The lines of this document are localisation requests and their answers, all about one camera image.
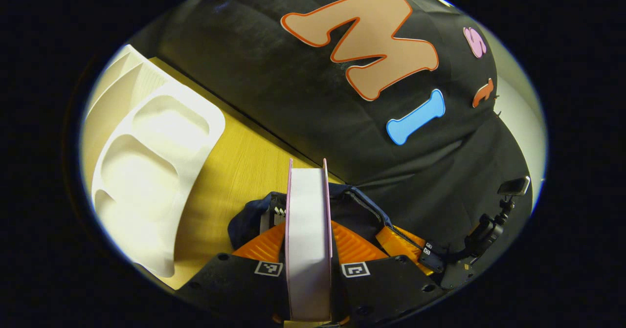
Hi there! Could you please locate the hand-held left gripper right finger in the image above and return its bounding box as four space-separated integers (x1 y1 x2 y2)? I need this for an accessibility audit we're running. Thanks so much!
325 220 447 327

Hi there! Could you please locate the black backdrop cloth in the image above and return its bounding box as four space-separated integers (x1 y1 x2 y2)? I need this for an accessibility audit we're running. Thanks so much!
125 0 536 289

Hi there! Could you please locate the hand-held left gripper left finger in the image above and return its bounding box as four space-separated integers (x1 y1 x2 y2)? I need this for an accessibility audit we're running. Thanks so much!
175 220 294 327

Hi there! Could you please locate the white plastic bookshelf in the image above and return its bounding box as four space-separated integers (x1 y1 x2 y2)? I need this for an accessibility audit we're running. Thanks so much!
80 44 226 278

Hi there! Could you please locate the pink cover book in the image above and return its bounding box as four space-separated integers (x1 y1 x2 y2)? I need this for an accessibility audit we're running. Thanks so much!
285 158 335 322

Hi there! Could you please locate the blue schoolbag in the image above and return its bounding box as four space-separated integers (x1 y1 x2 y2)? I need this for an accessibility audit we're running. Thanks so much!
227 182 395 251

